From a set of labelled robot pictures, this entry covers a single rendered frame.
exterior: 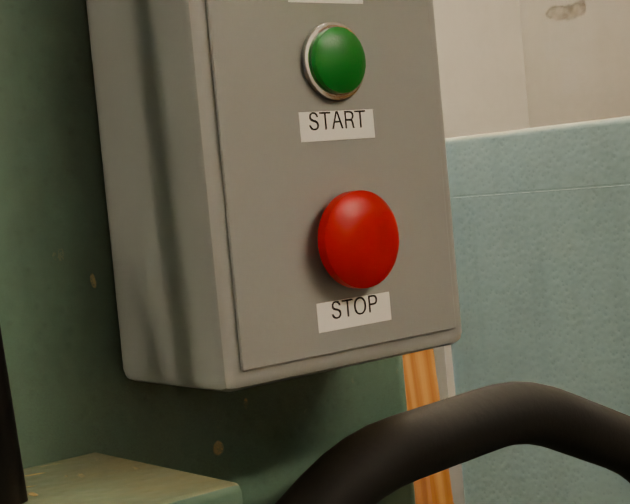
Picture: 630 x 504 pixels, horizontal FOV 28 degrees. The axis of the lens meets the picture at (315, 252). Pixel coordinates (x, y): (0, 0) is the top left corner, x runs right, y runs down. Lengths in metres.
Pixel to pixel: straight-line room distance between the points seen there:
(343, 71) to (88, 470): 0.14
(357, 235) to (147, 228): 0.06
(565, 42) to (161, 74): 2.51
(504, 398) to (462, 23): 2.34
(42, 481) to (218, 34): 0.14
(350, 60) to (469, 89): 2.39
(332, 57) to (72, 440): 0.14
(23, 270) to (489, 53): 2.48
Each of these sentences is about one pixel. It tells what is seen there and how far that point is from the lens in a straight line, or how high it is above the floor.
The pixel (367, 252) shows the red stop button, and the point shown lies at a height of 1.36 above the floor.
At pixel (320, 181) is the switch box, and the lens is 0.38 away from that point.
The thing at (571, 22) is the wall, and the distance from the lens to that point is 2.86.
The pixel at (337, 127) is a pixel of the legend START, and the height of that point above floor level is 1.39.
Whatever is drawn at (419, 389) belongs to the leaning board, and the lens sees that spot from 2.38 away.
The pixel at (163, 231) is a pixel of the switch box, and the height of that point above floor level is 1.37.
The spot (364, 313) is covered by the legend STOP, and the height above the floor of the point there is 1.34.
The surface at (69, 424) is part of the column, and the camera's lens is 0.41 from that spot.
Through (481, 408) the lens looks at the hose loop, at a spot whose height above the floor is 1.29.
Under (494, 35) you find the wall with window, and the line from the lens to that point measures 2.87.
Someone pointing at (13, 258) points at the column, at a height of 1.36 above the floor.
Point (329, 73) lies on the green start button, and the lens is 0.38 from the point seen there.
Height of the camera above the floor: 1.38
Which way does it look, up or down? 3 degrees down
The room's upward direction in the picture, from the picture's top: 5 degrees counter-clockwise
